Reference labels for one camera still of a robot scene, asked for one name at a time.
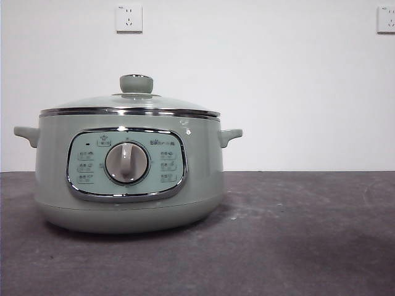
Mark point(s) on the sage green electric pot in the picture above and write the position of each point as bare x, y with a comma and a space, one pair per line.
55, 172

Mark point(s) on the white wall socket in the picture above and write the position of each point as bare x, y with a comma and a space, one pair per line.
387, 20
129, 18

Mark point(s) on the glass lid with green knob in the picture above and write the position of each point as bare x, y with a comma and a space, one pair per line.
136, 84

